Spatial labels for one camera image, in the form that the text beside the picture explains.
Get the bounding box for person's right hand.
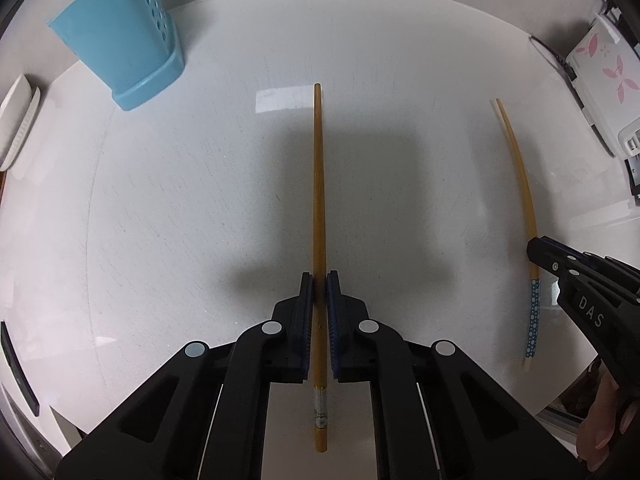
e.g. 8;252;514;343
576;372;639;472

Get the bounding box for white appliance under cooker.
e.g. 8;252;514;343
625;155;640;206

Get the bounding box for black phone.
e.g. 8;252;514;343
1;321;40;417

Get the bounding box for white rice cooker pink flowers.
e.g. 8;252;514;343
567;15;640;159

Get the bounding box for white ribbed plate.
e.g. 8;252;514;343
0;88;41;172

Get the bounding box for large white ceramic bowl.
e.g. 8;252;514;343
0;74;32;171

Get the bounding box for blue plastic utensil holder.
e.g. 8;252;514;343
49;0;184;110

